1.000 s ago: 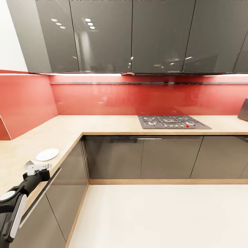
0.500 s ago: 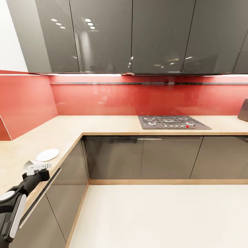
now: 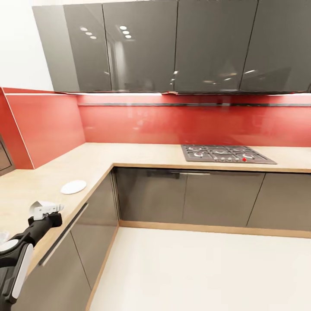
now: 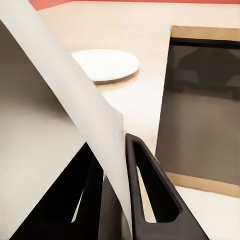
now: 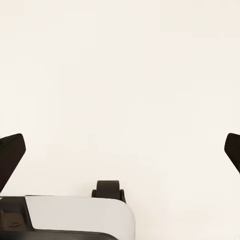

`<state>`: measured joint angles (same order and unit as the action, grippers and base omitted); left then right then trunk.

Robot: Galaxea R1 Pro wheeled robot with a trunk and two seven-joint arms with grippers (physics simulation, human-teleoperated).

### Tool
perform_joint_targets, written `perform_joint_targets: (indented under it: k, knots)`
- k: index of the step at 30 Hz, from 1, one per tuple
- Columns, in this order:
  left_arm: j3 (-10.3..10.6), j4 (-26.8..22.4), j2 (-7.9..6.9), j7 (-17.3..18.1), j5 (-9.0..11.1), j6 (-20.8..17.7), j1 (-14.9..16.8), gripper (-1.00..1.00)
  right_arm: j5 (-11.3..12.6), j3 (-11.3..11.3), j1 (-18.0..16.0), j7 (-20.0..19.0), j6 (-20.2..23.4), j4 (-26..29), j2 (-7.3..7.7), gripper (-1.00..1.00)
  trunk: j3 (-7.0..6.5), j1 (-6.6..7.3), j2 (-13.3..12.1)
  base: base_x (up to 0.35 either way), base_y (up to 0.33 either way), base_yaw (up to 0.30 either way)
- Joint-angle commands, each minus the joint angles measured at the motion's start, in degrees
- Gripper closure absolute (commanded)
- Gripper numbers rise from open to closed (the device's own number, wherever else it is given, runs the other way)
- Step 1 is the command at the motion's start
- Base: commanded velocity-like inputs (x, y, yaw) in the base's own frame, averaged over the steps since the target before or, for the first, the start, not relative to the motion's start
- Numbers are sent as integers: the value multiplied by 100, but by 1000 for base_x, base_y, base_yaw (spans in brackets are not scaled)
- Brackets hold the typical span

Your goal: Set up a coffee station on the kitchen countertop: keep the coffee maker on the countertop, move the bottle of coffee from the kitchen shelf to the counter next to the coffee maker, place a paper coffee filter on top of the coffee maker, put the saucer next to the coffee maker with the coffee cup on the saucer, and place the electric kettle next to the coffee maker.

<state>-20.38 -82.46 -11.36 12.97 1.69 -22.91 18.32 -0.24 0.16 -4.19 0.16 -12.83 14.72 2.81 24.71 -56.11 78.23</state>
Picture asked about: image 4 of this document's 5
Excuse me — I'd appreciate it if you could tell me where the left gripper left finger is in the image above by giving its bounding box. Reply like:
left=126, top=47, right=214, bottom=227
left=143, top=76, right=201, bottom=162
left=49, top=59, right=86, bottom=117
left=10, top=141, right=104, bottom=240

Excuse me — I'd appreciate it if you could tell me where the saucer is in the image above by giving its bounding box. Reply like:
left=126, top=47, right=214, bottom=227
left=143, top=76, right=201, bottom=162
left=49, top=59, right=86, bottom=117
left=70, top=49, right=141, bottom=81

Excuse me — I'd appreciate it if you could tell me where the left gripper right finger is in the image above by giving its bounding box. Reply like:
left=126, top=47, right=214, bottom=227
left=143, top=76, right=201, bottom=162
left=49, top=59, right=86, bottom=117
left=125, top=133, right=210, bottom=240

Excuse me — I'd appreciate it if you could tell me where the paper coffee filter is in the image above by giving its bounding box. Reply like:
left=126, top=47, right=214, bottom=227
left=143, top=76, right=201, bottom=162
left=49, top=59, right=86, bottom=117
left=0, top=0, right=133, bottom=240

